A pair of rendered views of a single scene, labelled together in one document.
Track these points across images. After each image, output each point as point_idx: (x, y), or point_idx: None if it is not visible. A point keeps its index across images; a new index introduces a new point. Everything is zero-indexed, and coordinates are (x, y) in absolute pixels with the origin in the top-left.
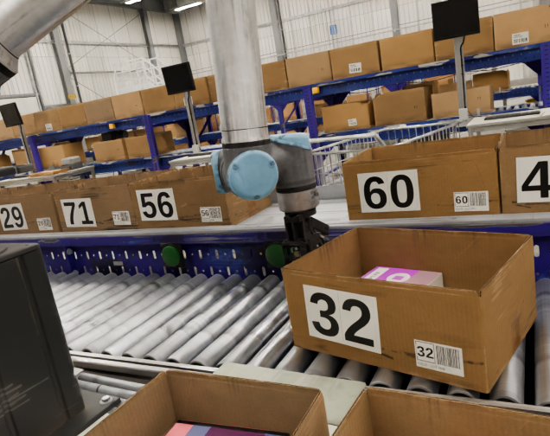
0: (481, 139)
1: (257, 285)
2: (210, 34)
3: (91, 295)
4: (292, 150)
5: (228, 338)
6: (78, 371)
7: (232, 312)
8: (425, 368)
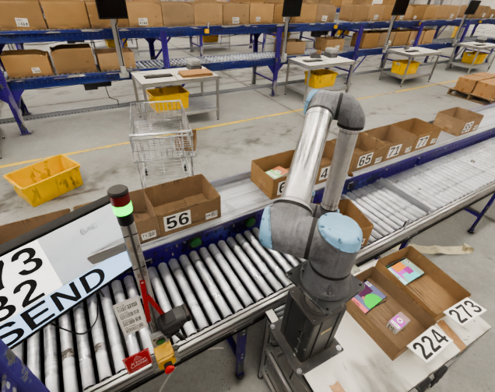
0: (287, 152)
1: (251, 238)
2: (338, 178)
3: (174, 285)
4: (314, 196)
5: (289, 265)
6: (272, 310)
7: (268, 255)
8: None
